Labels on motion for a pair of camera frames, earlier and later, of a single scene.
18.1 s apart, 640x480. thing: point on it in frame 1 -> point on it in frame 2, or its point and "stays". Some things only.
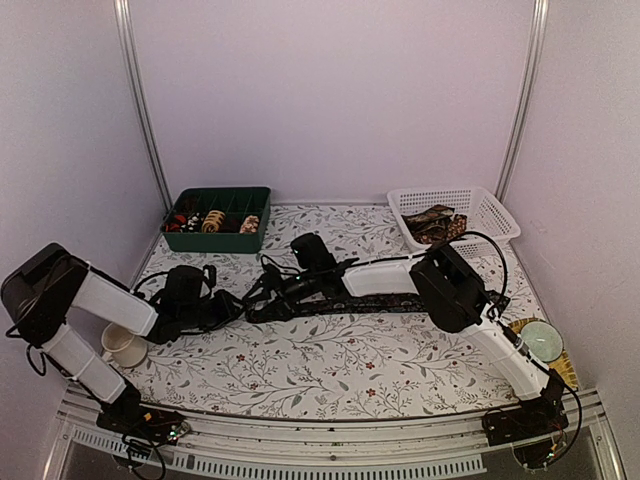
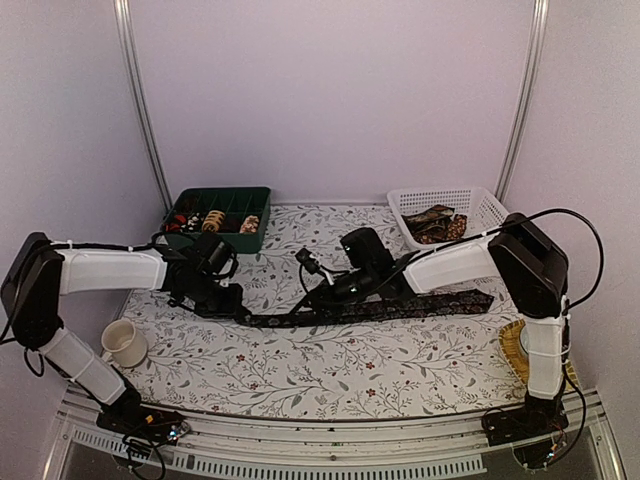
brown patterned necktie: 435,224 stays
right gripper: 285,307 -> 317,301
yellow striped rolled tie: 212,221 stays
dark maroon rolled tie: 230,224 stays
